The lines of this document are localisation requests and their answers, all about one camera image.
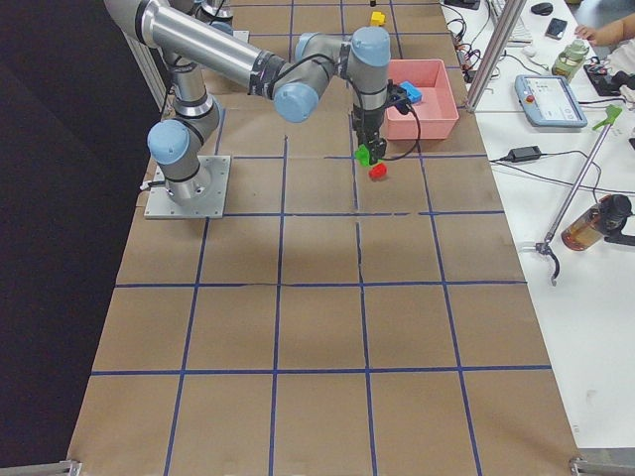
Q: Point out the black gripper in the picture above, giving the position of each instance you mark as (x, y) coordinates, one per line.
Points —
(365, 123)

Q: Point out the green toy block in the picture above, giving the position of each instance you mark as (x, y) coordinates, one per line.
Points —
(366, 157)

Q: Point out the blue toy block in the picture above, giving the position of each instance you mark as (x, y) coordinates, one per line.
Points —
(413, 93)

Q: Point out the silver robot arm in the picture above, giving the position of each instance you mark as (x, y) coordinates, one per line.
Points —
(213, 11)
(188, 44)

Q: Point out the pink plastic box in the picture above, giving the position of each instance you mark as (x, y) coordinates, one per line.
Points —
(436, 109)

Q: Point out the person's bare hand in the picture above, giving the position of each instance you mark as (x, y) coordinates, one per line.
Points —
(618, 31)

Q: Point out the red toy block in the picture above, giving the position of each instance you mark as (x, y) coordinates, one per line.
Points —
(378, 172)

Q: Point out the yellow toy block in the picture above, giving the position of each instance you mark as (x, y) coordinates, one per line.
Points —
(377, 19)

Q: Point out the black power adapter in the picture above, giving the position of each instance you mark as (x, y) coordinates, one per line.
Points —
(524, 154)

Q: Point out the blue teach pendant tablet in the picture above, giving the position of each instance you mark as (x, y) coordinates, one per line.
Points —
(548, 102)

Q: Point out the black smartphone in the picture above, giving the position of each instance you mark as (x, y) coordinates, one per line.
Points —
(556, 29)

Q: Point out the black computer mouse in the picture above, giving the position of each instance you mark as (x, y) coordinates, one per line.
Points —
(542, 8)

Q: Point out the brown drink bottle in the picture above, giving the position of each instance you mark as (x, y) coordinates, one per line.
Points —
(604, 220)

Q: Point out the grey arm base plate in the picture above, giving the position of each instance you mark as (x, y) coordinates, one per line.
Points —
(203, 196)
(242, 35)

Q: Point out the aluminium frame post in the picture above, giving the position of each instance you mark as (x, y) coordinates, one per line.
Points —
(498, 41)

